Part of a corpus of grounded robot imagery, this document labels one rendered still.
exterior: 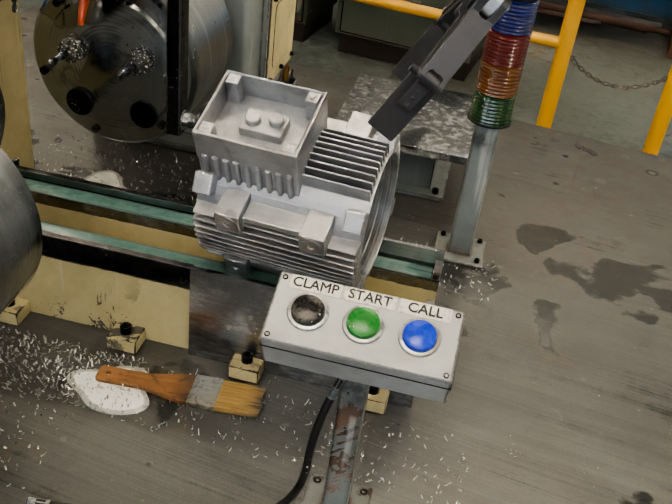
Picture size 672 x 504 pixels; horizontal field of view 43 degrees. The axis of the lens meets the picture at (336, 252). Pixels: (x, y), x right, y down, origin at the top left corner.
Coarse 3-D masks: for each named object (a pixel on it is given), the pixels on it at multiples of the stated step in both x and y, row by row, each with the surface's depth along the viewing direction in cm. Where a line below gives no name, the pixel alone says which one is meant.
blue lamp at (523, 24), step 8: (512, 8) 111; (520, 8) 111; (528, 8) 111; (536, 8) 113; (504, 16) 112; (512, 16) 112; (520, 16) 112; (528, 16) 112; (496, 24) 114; (504, 24) 113; (512, 24) 112; (520, 24) 112; (528, 24) 113; (504, 32) 113; (512, 32) 113; (520, 32) 113; (528, 32) 114
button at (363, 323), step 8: (352, 312) 74; (360, 312) 74; (368, 312) 74; (352, 320) 74; (360, 320) 74; (368, 320) 74; (376, 320) 74; (352, 328) 73; (360, 328) 73; (368, 328) 73; (376, 328) 73; (360, 336) 73; (368, 336) 73
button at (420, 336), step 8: (416, 320) 74; (424, 320) 74; (408, 328) 73; (416, 328) 73; (424, 328) 73; (432, 328) 73; (408, 336) 73; (416, 336) 73; (424, 336) 73; (432, 336) 73; (408, 344) 73; (416, 344) 73; (424, 344) 73; (432, 344) 73
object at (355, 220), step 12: (396, 144) 99; (204, 180) 95; (216, 180) 96; (204, 192) 95; (348, 216) 92; (360, 216) 91; (348, 228) 92; (360, 228) 92; (216, 252) 105; (360, 288) 102
